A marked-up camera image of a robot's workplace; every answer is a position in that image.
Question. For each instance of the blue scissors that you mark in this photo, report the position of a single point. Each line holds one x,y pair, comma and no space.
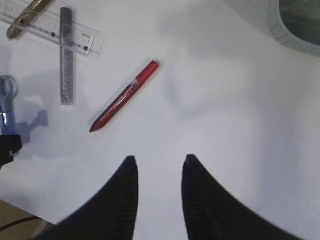
8,91

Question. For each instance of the green woven plastic basket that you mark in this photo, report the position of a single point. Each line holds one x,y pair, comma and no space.
295,24

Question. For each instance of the clear plastic ruler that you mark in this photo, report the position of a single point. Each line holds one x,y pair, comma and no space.
85,41

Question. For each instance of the red glitter pen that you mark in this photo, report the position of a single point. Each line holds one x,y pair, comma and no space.
129,91

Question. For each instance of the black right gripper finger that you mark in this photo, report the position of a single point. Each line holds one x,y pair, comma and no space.
9,145
212,213
109,215

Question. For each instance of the silver glitter pen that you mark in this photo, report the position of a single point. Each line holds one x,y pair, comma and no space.
66,57

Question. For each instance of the gold glitter pen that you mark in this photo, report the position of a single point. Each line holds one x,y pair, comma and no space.
25,17

